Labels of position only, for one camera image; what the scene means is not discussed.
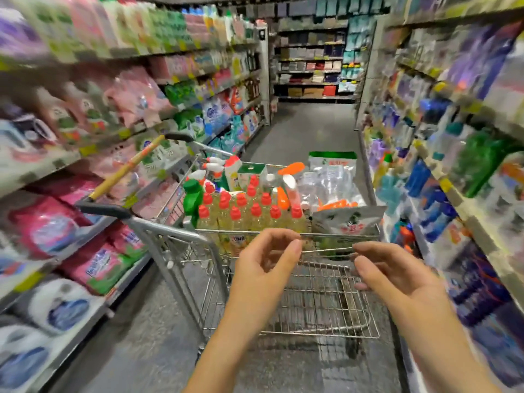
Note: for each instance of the person's left hand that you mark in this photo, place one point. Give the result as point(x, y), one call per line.
point(262, 278)

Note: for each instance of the person's right hand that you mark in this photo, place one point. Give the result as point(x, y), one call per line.
point(405, 290)

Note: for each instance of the cluster of yellow red-capped bottles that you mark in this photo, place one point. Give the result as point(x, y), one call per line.
point(246, 221)

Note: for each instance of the large green white cleaner pouch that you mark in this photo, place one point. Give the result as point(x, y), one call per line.
point(348, 218)
point(251, 174)
point(333, 161)

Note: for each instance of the cluster of blue cleaner bottles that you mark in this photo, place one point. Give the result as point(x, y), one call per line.
point(430, 200)

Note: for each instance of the cluster of teal cleaner bottles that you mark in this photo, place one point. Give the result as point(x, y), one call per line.
point(391, 188)

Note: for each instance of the green capped cleaner bottle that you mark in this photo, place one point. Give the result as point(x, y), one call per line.
point(192, 196)

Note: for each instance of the white red-tipped spray bottle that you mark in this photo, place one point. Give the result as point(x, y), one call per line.
point(232, 172)

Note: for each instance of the clear-wrapped orange-trigger spray pack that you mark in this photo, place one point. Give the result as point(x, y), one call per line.
point(327, 188)

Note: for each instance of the row of purple cleaner bottles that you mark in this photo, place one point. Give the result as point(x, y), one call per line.
point(377, 155)

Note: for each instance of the cluster of green cleaner bottles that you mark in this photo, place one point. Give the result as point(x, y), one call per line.
point(483, 159)

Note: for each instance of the row of teal blue pouches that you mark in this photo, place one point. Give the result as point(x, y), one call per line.
point(229, 127)

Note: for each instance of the row of green white pouches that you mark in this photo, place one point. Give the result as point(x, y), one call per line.
point(176, 135)

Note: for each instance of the stack of pink detergent pouches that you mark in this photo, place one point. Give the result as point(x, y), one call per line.
point(49, 225)

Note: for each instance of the stack of white blue pouches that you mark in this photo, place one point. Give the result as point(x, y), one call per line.
point(41, 315)

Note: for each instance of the person's right forearm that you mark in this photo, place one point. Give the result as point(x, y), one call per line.
point(450, 360)

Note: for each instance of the grey shopping cart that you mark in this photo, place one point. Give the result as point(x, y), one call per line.
point(327, 307)

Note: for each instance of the distant store shelving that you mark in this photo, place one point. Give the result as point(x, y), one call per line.
point(315, 53)

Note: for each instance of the store shelving with refill pouches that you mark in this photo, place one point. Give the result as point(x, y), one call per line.
point(49, 172)

